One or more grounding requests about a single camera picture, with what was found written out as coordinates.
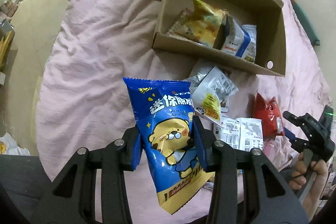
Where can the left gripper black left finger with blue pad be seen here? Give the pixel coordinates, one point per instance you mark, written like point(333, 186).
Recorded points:
point(71, 196)

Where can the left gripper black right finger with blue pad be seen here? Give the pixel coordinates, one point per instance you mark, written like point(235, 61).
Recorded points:
point(247, 187)

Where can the red snack bag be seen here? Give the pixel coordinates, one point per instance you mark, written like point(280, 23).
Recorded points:
point(269, 114)

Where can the blue yellow bear snack bag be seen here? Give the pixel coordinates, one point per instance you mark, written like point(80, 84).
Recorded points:
point(163, 112)

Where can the yellow chips bag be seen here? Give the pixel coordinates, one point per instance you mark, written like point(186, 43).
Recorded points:
point(203, 24)

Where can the white barcode snack packet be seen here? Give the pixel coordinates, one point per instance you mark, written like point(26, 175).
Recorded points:
point(241, 133)

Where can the white plastic bag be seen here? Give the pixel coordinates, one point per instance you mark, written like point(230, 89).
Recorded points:
point(10, 147)

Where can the teal bed edge cushion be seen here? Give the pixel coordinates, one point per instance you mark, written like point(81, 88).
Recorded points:
point(306, 24)

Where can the white yellow-label snack bag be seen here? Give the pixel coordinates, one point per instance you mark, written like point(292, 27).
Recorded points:
point(209, 87)

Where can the blue white snack bag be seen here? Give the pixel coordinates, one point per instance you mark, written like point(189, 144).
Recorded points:
point(240, 40)

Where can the pink bed duvet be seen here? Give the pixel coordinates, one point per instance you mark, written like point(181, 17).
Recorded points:
point(84, 102)

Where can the striped cracker packet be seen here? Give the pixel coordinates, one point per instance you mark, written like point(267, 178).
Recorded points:
point(180, 20)

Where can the brown cardboard box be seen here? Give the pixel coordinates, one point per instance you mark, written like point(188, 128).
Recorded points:
point(266, 15)

